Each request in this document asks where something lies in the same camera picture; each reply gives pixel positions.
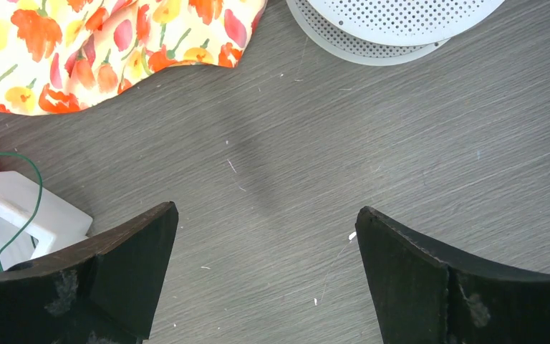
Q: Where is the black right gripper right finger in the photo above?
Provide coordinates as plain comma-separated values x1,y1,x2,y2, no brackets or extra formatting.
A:
355,206,550,343

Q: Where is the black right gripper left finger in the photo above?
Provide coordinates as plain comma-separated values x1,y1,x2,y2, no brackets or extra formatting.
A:
0,201,178,343

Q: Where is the green wire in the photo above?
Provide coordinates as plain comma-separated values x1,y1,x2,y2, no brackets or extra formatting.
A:
0,152,44,273

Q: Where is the white perforated spool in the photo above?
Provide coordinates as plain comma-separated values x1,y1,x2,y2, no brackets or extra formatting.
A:
287,0,503,67

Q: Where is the white and red bin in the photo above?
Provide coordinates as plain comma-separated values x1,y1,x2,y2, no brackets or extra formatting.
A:
0,153,93,272

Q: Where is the floral orange cloth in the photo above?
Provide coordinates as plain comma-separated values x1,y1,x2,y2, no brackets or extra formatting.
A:
0,0,266,116

